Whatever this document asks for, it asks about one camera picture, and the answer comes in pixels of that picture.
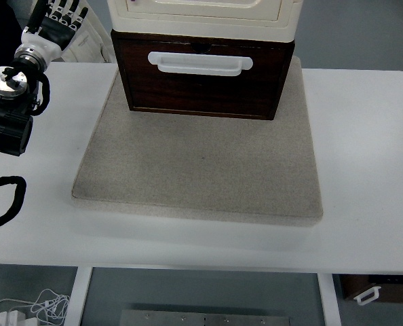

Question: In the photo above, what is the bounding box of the white charger adapter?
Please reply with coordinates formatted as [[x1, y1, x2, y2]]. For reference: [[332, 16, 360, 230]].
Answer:
[[0, 309, 28, 326]]

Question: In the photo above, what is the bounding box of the grey mat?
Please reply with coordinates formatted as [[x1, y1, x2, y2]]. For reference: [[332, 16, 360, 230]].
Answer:
[[71, 56, 324, 228]]

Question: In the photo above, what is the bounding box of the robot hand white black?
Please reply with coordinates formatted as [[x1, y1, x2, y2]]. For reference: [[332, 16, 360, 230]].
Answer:
[[20, 0, 90, 59]]

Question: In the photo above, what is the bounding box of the dark brown cabinet frame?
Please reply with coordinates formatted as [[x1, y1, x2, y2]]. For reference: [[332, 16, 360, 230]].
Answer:
[[111, 29, 296, 122]]

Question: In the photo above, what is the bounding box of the grey metal plate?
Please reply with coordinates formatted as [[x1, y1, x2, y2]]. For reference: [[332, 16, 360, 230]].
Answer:
[[119, 308, 292, 326]]

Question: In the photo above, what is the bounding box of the white cable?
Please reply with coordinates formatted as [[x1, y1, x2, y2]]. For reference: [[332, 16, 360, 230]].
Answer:
[[0, 288, 72, 326]]

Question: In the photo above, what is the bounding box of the white drawer handle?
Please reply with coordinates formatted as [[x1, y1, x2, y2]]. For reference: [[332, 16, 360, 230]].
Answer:
[[147, 51, 254, 77]]

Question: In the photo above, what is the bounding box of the white box handle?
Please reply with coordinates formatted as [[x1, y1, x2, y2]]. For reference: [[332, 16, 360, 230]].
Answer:
[[353, 285, 382, 306]]

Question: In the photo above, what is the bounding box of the white table leg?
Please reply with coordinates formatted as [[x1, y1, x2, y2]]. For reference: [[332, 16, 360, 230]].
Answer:
[[316, 272, 341, 326], [65, 267, 94, 326]]

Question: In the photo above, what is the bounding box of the brown wooden box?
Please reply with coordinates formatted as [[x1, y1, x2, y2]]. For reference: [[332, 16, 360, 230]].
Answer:
[[339, 274, 403, 305]]

